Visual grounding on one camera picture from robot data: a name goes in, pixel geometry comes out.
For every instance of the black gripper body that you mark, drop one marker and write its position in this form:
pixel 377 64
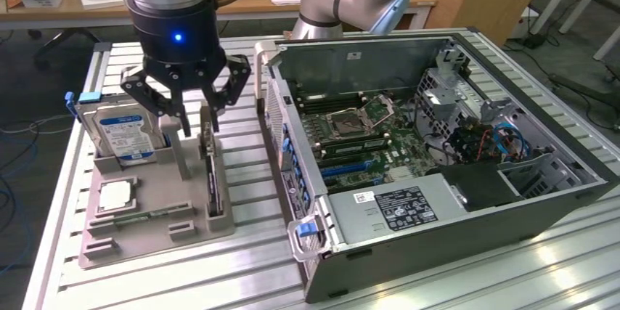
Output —
pixel 173 34

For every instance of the black graphics card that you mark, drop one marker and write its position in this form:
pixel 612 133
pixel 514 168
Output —
pixel 213 186

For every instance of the blue disk caddy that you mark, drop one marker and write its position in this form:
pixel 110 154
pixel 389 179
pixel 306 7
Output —
pixel 89 97

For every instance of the silver hard disk blue label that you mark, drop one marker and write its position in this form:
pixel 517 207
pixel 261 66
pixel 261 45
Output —
pixel 122 135

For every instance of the CPU socket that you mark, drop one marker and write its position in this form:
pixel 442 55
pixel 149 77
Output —
pixel 345 121

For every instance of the silver CPU chip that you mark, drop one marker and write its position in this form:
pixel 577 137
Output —
pixel 116 195

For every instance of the dark installed RAM stick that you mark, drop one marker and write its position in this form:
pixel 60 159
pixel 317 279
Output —
pixel 356 146

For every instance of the metal socket cover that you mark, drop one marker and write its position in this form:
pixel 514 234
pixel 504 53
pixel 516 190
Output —
pixel 380 108

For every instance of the blue expansion slot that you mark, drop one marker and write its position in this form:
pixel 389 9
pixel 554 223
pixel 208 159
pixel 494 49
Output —
pixel 344 169

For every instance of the green loose RAM stick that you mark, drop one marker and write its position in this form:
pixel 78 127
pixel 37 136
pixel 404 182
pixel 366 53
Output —
pixel 145 214

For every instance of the green motherboard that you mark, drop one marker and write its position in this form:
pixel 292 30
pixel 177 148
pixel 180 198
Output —
pixel 401 143

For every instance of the grey parts rack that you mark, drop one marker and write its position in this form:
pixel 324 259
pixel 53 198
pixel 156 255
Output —
pixel 145 237

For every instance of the metal drive cage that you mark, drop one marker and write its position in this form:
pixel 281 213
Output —
pixel 440 106

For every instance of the blue case latch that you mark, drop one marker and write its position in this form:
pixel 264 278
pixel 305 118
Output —
pixel 305 231

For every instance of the grey power supply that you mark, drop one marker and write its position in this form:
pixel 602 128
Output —
pixel 358 223

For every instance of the black open PC case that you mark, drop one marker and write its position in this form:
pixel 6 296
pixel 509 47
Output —
pixel 436 252

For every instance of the black power adapter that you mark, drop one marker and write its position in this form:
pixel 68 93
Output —
pixel 533 41

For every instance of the white box red button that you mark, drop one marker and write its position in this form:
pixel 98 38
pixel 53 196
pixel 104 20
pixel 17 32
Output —
pixel 528 19

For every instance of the metal disk bay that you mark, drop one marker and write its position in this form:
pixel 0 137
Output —
pixel 556 175

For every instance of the black floor stand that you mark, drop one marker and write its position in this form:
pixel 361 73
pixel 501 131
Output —
pixel 590 88

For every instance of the white table frame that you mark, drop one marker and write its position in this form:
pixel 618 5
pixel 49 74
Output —
pixel 608 45

